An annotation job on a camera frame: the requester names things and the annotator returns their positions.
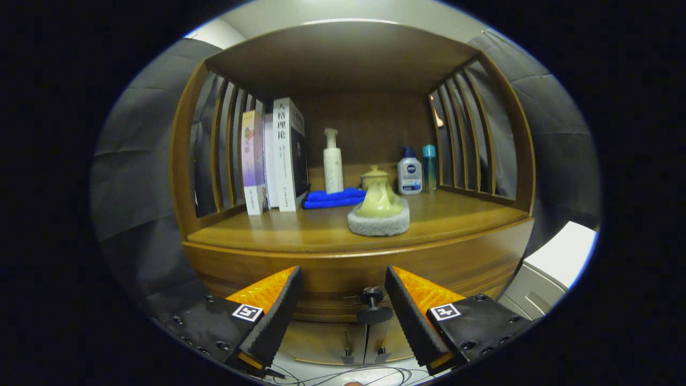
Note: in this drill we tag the blue folded cloth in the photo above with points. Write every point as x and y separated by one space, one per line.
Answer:
327 199

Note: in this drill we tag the black backdrop cloth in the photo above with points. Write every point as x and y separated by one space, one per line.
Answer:
139 177

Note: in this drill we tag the green scrub brush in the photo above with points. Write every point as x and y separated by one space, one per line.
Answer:
378 220

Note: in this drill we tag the thick white book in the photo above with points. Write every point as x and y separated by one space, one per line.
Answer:
284 161

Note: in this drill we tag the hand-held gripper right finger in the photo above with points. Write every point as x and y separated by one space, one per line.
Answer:
410 321

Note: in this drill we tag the white pump bottle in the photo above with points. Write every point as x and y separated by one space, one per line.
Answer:
333 171

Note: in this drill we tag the brown wooden cabinet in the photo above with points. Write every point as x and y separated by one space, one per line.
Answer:
370 128

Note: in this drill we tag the wooden cabinet door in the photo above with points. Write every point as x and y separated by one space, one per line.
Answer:
316 340
391 338

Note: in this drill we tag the purple book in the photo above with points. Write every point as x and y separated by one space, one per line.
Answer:
253 161

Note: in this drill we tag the white side cabinet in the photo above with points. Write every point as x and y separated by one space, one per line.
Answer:
557 257

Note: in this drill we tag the thin white book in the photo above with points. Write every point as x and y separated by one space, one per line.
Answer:
270 161

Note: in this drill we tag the wooden countertop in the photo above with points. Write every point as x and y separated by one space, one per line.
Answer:
455 214

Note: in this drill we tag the yellow lidded teacup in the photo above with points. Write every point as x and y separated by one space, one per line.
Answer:
373 173

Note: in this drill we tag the brown wooden drawer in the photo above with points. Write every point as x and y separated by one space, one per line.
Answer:
343 279

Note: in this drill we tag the black drawer knob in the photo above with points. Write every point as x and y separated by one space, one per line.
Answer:
373 313

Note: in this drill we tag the white bottle with blue cap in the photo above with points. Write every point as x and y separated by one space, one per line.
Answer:
410 174

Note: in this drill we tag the teal bottle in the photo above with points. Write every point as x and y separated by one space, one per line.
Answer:
429 169

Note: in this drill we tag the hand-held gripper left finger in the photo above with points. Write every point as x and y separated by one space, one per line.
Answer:
278 316

